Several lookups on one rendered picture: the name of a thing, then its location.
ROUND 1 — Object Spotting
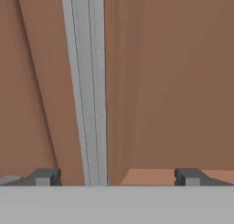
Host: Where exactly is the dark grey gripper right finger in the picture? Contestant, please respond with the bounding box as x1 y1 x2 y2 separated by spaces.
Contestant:
174 167 234 187

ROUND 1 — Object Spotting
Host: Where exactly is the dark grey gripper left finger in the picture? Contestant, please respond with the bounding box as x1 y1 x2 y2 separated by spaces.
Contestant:
0 167 62 187

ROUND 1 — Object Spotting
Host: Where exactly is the light brown cabinet ledge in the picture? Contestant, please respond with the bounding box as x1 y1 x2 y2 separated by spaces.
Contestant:
121 168 234 187

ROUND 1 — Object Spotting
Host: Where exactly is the brown wooden cabinet door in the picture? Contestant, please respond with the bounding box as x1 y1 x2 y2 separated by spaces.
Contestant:
0 0 59 178
16 0 86 187

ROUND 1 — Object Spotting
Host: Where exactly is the brown wooden cabinet side panel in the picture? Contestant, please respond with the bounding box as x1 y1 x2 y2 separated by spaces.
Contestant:
103 0 234 187

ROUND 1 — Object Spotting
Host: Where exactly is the grey vertical trim strip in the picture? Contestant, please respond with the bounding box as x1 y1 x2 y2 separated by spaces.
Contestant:
59 0 110 187

